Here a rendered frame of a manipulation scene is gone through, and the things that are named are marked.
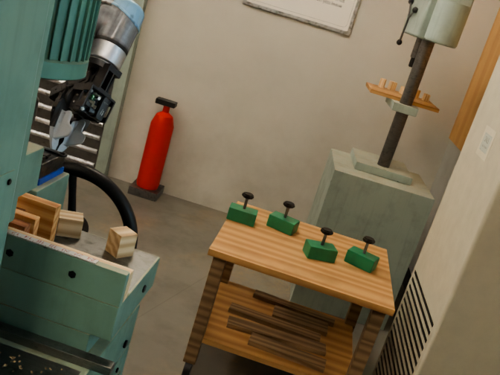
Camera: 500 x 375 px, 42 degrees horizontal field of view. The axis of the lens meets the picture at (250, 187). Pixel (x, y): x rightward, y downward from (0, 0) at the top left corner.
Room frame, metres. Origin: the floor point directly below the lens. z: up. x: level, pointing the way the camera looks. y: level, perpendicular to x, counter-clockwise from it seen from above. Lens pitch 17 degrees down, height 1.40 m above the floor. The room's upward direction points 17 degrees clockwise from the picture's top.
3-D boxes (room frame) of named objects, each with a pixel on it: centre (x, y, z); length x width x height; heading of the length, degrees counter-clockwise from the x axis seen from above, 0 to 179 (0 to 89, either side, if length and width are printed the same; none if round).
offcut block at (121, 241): (1.02, 0.18, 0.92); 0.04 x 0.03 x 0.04; 142
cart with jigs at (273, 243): (2.28, -0.27, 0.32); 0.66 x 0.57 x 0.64; 86
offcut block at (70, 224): (1.04, 0.28, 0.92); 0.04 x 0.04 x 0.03; 20
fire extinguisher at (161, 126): (3.77, 0.61, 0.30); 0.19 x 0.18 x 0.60; 178
